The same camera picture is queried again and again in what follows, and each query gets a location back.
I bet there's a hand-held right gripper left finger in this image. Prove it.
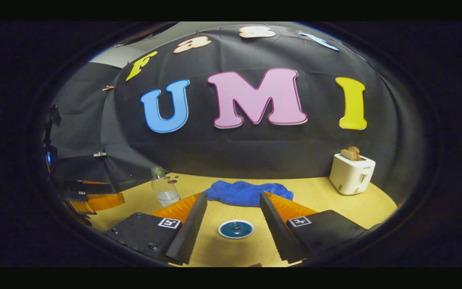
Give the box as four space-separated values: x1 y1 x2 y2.
103 191 208 265

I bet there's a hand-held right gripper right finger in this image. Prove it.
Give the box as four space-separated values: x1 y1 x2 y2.
259 191 370 265

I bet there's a small white teacup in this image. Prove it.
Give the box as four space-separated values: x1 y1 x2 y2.
218 219 255 240

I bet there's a clear plastic water bottle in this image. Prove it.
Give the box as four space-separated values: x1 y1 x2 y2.
151 167 182 208

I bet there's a blue towel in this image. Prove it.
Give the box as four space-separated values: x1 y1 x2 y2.
205 180 294 208

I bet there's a black backdrop cloth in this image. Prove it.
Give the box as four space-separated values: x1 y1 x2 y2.
43 23 426 205

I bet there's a white toaster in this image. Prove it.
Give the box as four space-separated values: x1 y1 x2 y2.
329 153 376 196

